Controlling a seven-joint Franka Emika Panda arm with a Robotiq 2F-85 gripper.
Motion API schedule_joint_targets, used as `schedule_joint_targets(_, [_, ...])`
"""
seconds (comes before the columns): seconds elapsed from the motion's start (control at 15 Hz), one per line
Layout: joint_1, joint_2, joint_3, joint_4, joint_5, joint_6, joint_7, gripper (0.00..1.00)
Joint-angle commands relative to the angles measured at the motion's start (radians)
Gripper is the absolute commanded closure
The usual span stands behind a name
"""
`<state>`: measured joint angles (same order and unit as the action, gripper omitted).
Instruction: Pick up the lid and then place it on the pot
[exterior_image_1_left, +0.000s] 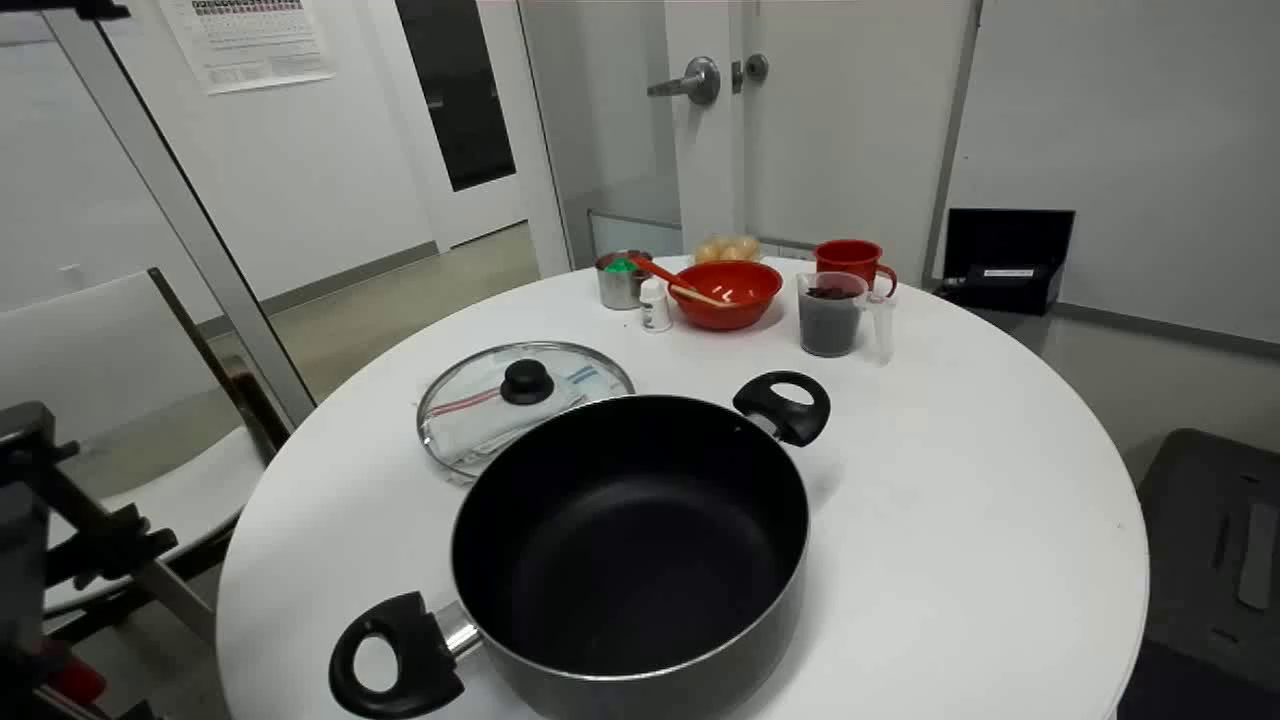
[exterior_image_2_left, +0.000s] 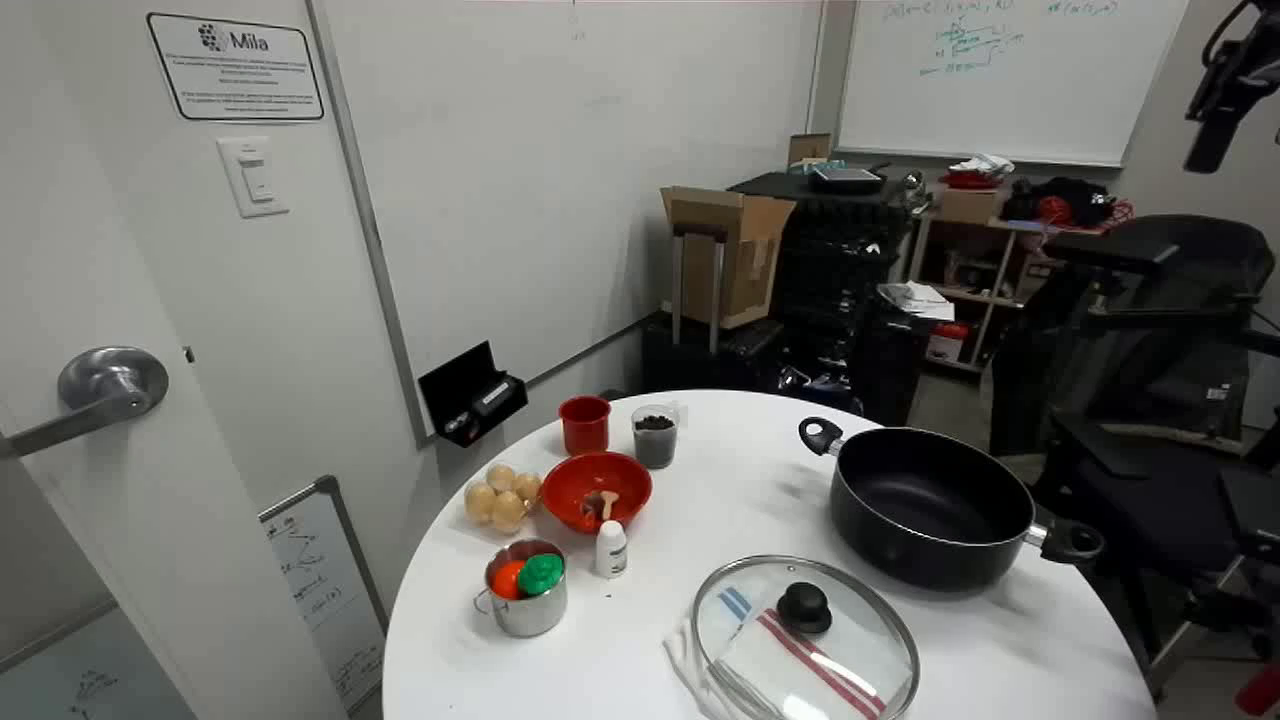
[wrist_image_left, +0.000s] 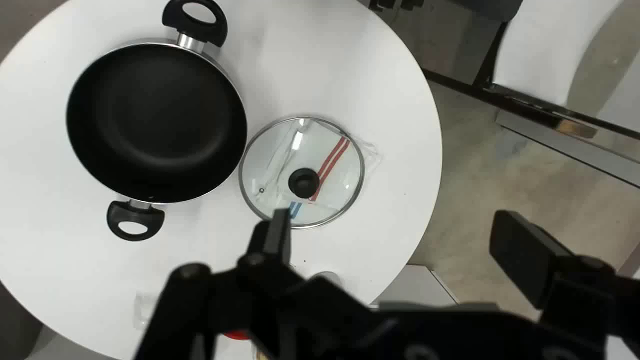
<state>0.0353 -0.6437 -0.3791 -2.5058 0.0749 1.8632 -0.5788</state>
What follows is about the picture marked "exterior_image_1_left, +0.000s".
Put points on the green toy ball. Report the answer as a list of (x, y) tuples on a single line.
[(618, 269)]

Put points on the white door with dark window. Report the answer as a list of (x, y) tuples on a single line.
[(524, 144)]

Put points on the small white bottle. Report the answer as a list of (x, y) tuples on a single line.
[(653, 309)]

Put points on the white paper poster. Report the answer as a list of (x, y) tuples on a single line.
[(246, 44)]

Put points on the glass lid with black knob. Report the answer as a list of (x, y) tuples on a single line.
[(464, 414)]

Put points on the black wall holder box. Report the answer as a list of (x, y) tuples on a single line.
[(1006, 244)]

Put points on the small metal cup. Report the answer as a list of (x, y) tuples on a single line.
[(620, 292)]

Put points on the silver door lock knob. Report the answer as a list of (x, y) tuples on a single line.
[(751, 69)]

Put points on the black metal stand equipment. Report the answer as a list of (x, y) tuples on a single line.
[(26, 533)]

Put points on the red mug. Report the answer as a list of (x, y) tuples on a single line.
[(845, 257)]

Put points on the clear cup with dark contents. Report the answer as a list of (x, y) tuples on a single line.
[(828, 321)]

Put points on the beige round ball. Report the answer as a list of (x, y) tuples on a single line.
[(741, 244), (709, 249)]

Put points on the wooden spoon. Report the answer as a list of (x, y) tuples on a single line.
[(702, 292)]

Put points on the black case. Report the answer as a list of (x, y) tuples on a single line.
[(1203, 560)]

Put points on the grey metal frame bar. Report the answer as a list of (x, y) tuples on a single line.
[(174, 202)]

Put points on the red bowl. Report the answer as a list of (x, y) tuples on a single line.
[(751, 302)]

